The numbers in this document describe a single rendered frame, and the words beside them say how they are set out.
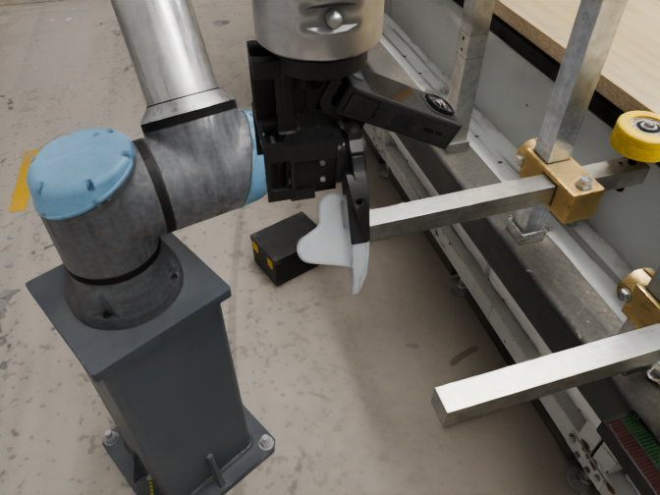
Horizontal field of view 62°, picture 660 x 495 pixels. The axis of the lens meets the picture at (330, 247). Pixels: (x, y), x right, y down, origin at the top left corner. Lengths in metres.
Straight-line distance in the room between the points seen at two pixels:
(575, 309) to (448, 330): 0.85
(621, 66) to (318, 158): 0.69
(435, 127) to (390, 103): 0.05
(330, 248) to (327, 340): 1.17
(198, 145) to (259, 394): 0.86
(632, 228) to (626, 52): 0.29
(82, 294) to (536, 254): 0.71
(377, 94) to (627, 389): 0.52
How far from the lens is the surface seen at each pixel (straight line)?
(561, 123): 0.80
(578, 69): 0.76
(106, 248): 0.84
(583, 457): 1.40
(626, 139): 0.85
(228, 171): 0.84
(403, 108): 0.44
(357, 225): 0.44
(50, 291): 1.05
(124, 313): 0.92
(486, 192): 0.77
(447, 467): 1.45
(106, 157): 0.81
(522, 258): 0.90
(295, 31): 0.37
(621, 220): 1.08
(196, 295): 0.96
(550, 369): 0.63
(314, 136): 0.42
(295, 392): 1.52
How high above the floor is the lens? 1.31
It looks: 45 degrees down
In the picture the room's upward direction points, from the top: straight up
